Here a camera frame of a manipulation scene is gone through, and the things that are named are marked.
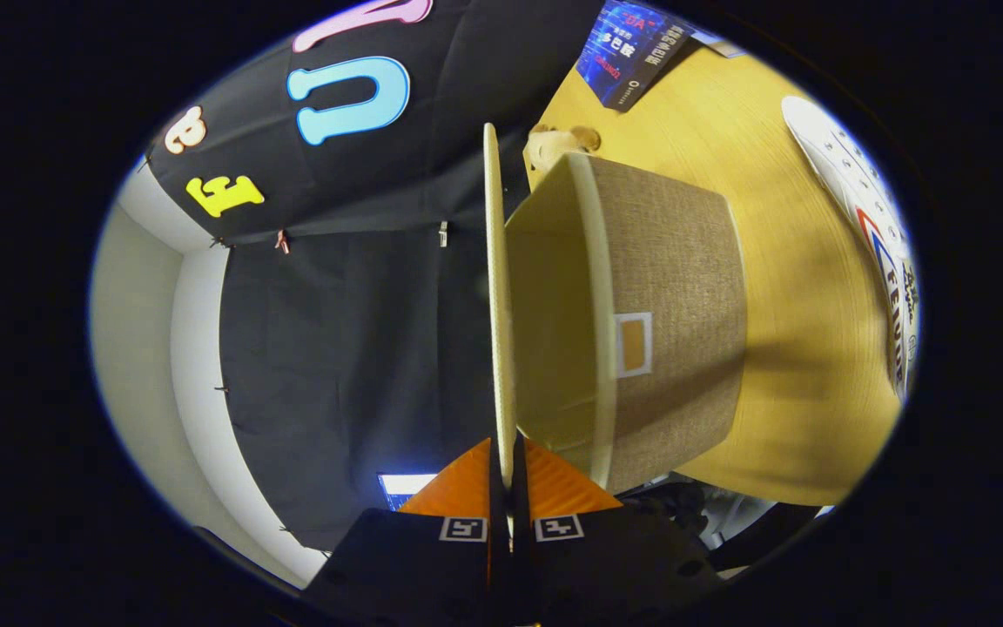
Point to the black backdrop cloth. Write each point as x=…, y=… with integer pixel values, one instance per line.
x=353, y=348

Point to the computer monitor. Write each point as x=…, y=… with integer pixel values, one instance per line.
x=406, y=486

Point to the brown fabric storage box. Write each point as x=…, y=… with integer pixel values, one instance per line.
x=676, y=287

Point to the white shoe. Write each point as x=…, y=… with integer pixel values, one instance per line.
x=867, y=200

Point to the pink clip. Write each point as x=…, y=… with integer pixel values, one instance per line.
x=282, y=241

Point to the pale blue book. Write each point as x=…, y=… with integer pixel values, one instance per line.
x=721, y=42

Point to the silver clip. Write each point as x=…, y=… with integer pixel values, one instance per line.
x=443, y=233

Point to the dark blue book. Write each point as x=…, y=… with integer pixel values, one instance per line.
x=632, y=52

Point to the brown teddy bear plush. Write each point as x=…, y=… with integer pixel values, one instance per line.
x=554, y=144

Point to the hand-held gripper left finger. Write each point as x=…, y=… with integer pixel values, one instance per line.
x=498, y=557

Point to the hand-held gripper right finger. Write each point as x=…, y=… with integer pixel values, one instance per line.
x=526, y=557

